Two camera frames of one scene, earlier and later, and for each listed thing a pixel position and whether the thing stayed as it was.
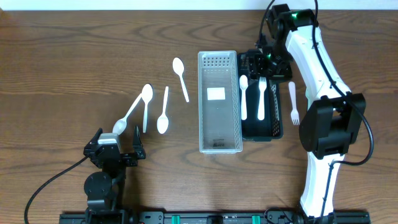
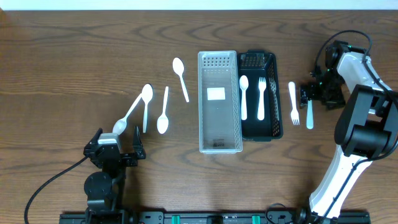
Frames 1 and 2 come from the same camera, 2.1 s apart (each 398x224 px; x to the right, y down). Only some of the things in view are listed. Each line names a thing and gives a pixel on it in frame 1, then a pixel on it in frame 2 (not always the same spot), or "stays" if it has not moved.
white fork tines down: (295, 114) stays
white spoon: (244, 84) stays
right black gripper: (256, 67) → (310, 92)
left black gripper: (125, 156) stays
